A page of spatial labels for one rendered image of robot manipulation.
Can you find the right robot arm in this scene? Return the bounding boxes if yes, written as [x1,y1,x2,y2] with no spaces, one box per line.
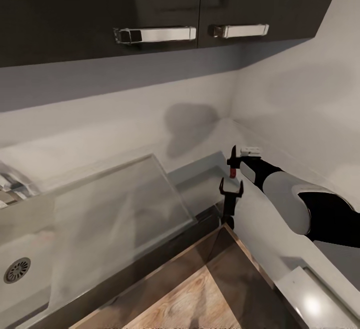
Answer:
[226,147,360,292]

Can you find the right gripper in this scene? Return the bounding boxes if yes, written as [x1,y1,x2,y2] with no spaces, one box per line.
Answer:
[226,156,245,169]

